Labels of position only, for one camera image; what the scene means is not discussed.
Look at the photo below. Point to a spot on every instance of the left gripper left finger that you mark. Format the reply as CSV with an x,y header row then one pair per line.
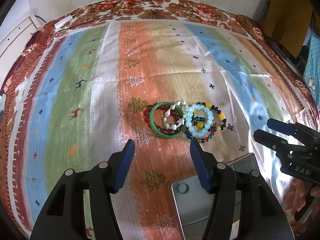
x,y
63,214

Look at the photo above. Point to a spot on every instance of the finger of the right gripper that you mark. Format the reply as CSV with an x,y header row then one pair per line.
x,y
277,144
297,130

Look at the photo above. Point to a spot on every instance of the silver metal tin box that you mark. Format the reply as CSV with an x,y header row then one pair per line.
x,y
192,206

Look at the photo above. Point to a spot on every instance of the green jade bangle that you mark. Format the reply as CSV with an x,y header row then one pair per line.
x,y
180,129

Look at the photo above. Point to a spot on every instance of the tin box lid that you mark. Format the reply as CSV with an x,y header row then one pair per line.
x,y
245,164

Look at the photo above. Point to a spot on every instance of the floral red bedsheet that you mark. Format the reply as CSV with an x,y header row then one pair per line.
x,y
162,8

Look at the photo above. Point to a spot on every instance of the blue cartoon curtain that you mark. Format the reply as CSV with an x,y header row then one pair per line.
x,y
311,72

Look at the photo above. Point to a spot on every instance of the brown hanging jacket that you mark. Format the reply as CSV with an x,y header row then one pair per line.
x,y
287,23

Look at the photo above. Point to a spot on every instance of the striped colourful blanket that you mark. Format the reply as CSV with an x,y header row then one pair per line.
x,y
150,79

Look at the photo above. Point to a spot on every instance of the white cabinet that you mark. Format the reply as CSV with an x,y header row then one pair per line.
x,y
14,43

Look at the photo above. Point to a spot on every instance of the white charger adapter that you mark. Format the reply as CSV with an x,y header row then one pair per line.
x,y
63,21

